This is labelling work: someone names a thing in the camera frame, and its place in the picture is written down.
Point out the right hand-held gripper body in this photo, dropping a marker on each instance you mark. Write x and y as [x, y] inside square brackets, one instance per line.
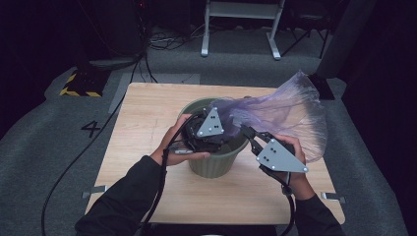
[280, 159]

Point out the black yellow striped base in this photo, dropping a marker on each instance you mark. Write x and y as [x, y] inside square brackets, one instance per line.
[86, 83]
[324, 90]

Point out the white metal stand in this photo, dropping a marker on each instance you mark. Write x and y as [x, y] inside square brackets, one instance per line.
[242, 10]

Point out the person's left hand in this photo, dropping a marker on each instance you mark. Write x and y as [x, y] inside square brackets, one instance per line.
[170, 147]

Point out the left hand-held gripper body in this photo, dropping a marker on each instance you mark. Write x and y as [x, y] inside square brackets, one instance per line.
[211, 126]

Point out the black tripod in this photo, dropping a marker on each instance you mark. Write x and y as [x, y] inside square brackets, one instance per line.
[306, 34]

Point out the person's right hand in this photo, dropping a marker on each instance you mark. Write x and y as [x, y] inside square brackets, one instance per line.
[300, 187]

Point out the dark equipment stand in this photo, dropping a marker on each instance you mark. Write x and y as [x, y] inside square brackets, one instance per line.
[114, 62]

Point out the green plastic bin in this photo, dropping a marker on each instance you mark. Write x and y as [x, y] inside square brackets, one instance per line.
[213, 165]

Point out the purple plastic bag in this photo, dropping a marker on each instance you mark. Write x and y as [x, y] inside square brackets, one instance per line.
[288, 111]

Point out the metal table bracket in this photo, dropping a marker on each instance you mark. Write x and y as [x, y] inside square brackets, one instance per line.
[332, 196]
[96, 189]

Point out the grey column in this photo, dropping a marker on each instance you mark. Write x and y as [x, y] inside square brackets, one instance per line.
[344, 39]

